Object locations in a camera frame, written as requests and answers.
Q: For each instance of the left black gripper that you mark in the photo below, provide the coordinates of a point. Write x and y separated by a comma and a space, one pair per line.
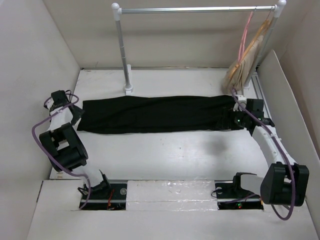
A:
78, 114

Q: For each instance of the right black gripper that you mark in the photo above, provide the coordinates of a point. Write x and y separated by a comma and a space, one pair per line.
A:
221, 122

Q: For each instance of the black trousers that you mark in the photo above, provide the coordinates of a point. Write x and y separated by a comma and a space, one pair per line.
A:
133, 114

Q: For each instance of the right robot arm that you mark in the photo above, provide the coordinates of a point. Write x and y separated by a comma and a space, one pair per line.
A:
284, 183

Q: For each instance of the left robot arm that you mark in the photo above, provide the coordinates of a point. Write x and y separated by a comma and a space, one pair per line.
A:
66, 151

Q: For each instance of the pink hanger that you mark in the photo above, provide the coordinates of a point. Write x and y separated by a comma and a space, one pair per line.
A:
243, 38

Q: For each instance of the wooden hanger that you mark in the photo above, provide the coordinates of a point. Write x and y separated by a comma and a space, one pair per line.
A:
261, 31

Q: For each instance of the white cardboard panel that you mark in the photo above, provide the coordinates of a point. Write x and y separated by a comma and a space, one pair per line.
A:
285, 113

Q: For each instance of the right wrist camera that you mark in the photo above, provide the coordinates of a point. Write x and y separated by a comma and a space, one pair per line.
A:
241, 98

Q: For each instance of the aluminium rail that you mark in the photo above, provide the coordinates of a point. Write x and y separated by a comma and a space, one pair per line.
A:
256, 84

